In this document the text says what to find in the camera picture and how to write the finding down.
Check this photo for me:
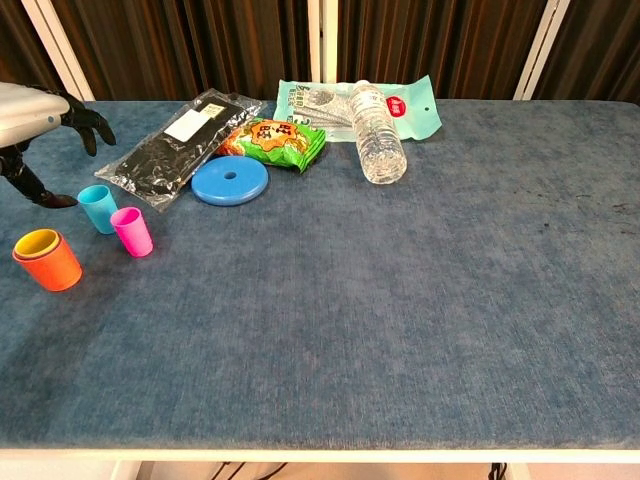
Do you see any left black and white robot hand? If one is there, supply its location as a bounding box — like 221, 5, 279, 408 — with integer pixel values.
0, 81, 117, 209

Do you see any light blue plastic cup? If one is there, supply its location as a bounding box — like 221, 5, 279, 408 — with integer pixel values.
77, 184, 120, 235

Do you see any yellow plastic cup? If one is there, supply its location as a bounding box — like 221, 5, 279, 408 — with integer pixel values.
13, 228, 60, 259

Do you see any dark brown pleated curtain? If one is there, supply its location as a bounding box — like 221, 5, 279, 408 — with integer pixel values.
49, 0, 312, 102
533, 0, 640, 106
0, 0, 69, 96
337, 0, 550, 100

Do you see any black item in clear bag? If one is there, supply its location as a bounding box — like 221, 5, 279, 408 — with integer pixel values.
94, 88, 266, 213

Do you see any orange plastic cup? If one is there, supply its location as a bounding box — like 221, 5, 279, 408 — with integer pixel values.
12, 230, 83, 293

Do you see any pink plastic cup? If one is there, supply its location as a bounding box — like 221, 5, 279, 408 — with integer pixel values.
109, 206, 155, 258

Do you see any blue disc with hole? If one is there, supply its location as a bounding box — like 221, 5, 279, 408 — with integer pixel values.
190, 155, 270, 207

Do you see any green orange snack bag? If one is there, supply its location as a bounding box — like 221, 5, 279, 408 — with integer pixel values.
215, 117, 327, 175

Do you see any clear plastic water bottle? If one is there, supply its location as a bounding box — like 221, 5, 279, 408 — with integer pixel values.
348, 79, 409, 186

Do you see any blue felt table mat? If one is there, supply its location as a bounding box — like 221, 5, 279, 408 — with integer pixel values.
0, 99, 640, 451

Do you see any teal plastic package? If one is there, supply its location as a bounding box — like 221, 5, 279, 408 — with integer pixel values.
272, 74, 444, 144

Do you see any white partition frame post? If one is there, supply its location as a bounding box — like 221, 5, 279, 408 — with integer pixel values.
19, 0, 96, 102
307, 0, 341, 85
512, 0, 572, 100

